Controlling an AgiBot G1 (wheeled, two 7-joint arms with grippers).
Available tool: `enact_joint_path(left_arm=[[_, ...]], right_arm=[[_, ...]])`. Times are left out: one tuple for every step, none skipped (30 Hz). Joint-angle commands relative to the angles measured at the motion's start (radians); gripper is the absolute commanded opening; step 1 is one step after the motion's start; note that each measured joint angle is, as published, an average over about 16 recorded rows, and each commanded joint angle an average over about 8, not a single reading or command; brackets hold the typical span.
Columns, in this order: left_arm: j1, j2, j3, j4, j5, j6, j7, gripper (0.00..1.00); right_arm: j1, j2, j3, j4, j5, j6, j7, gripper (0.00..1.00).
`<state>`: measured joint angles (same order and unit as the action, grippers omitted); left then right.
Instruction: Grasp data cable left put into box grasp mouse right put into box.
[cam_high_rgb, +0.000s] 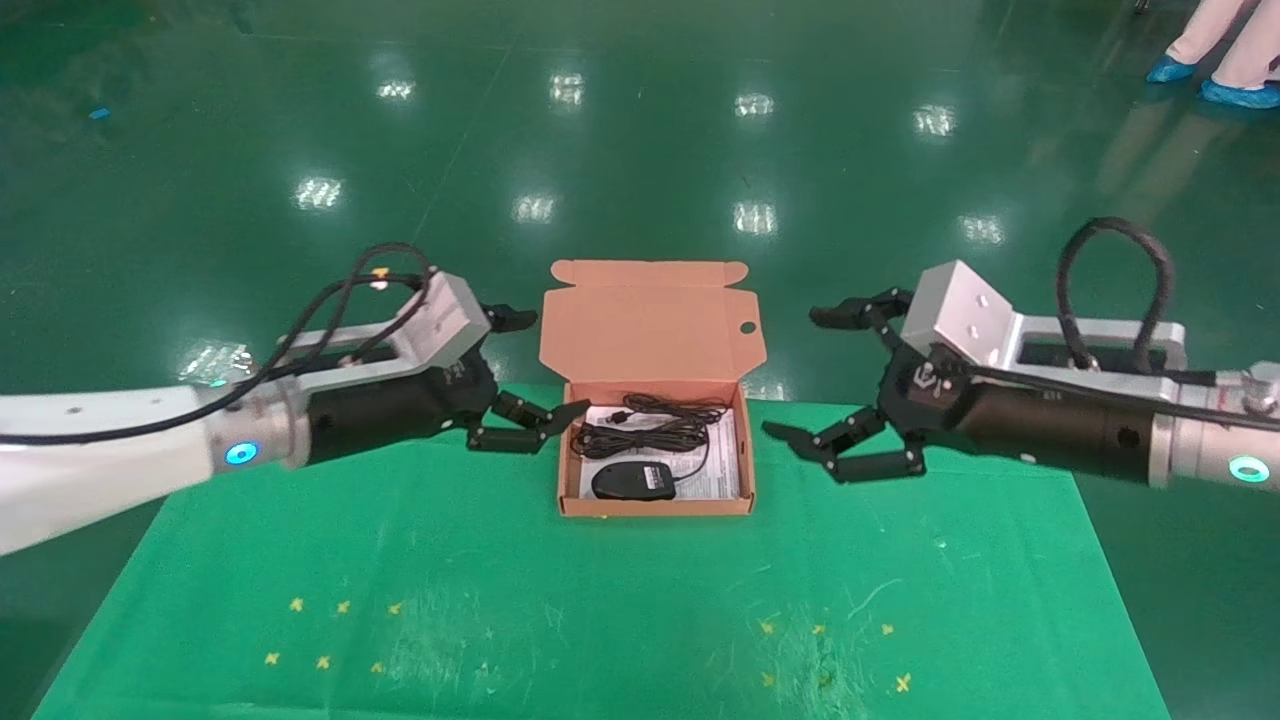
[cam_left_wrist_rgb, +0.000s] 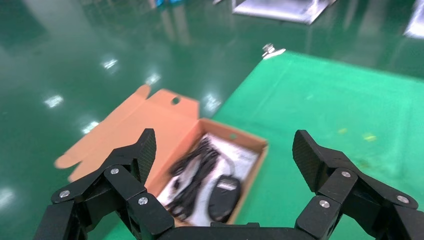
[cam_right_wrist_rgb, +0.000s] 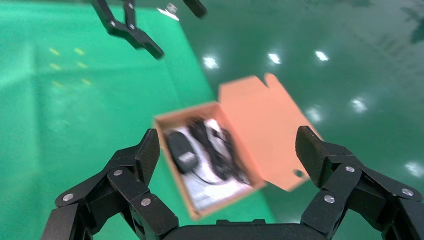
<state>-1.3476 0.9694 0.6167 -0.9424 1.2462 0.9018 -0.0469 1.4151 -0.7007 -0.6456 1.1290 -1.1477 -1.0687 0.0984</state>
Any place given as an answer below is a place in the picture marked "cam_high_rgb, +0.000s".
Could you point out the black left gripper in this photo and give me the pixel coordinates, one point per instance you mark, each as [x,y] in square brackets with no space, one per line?
[390,415]

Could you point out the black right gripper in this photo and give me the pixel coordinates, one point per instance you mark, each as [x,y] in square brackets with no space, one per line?
[1050,430]

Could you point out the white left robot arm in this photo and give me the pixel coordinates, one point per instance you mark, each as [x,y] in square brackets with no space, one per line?
[100,470]

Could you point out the brown cardboard mailer box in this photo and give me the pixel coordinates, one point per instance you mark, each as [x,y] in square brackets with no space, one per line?
[650,320]

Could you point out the white printed instruction sheet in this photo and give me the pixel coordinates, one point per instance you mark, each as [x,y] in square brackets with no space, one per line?
[722,458]

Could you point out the green table cloth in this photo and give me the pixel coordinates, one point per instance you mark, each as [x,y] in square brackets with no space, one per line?
[500,600]

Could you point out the blue shoe cover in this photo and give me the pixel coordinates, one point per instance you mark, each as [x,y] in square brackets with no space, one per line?
[1170,70]
[1240,95]

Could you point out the person leg pale trousers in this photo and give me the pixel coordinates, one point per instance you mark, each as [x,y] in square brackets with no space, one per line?
[1205,30]
[1255,50]

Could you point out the grey left wrist camera bracket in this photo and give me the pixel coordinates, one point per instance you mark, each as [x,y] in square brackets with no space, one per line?
[445,315]

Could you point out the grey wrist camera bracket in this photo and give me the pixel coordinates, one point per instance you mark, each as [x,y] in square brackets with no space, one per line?
[445,315]
[960,310]

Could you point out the grey right wrist camera bracket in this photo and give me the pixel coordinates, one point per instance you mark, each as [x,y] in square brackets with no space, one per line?
[960,310]

